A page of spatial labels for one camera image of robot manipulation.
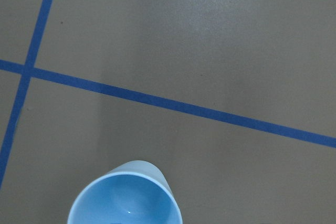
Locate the light blue plastic cup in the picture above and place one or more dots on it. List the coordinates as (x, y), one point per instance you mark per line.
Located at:
(134, 192)

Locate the blue tape strip crosswise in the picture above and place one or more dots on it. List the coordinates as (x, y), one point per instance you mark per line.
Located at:
(182, 107)

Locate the blue tape strip lengthwise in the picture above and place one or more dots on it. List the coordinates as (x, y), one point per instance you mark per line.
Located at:
(25, 72)

